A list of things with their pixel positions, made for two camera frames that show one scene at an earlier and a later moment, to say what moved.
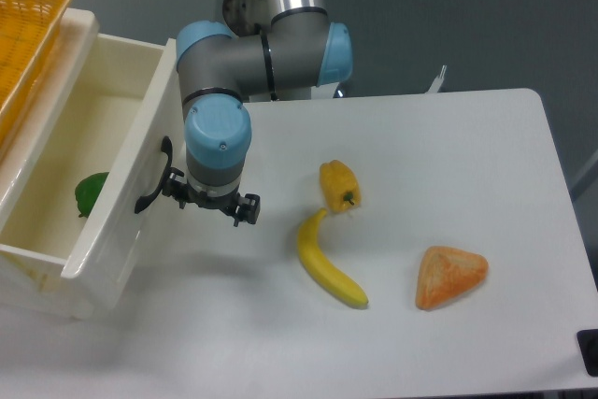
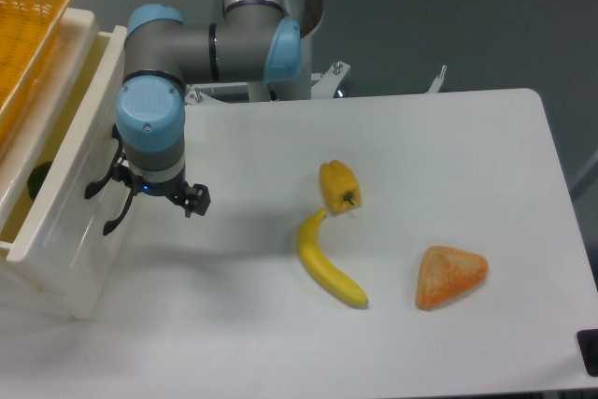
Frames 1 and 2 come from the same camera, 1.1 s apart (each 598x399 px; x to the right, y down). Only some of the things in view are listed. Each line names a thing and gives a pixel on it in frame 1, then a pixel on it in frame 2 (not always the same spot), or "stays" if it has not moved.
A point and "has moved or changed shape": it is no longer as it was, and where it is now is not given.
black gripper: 247,210 to 196,198
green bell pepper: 88,191 to 37,177
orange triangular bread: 448,274 stays
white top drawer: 103,225 has moved or changed shape
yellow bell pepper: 340,187 stays
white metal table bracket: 435,85 stays
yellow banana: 311,258 stays
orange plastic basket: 31,7 stays
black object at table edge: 588,345 stays
